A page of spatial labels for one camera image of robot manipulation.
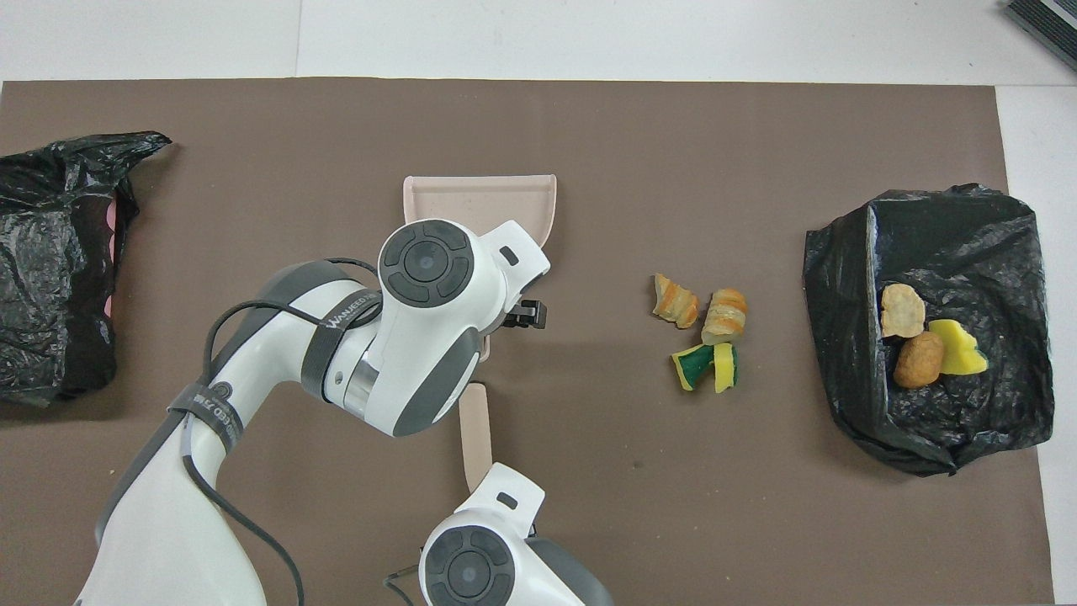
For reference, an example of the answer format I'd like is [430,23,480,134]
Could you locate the beige brush black bristles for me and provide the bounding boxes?
[459,383,495,493]

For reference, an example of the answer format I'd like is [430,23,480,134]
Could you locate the beige plastic dustpan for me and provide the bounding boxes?
[402,174,558,363]

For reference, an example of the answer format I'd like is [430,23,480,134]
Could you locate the striped toy croissant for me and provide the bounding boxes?
[653,273,700,329]
[701,289,750,347]

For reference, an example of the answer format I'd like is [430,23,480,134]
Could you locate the yellow green scouring sponge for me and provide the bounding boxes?
[711,343,739,394]
[671,345,716,393]

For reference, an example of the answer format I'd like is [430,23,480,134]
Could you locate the golden toy croissant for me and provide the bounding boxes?
[879,283,926,339]

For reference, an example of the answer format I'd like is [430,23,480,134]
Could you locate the brown oval bread roll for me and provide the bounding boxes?
[894,331,946,390]

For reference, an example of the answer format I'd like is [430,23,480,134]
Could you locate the yellow wavy sponge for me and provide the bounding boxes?
[926,318,989,376]

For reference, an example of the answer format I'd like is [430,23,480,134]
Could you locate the bin with black bag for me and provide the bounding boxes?
[804,183,1055,478]

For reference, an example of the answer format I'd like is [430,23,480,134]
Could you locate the left black trash bag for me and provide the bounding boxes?
[0,130,173,409]

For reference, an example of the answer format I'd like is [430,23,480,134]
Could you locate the brown table mat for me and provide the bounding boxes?
[0,78,1055,606]

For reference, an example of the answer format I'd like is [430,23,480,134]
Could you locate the dark grey ribbed device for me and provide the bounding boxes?
[1005,0,1077,72]

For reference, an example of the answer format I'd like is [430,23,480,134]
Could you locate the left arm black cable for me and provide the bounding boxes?
[181,257,379,606]

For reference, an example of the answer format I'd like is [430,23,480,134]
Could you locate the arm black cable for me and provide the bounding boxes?
[383,545,422,606]
[181,257,379,606]

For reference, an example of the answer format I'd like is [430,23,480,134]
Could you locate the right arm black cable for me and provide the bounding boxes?
[383,545,422,606]

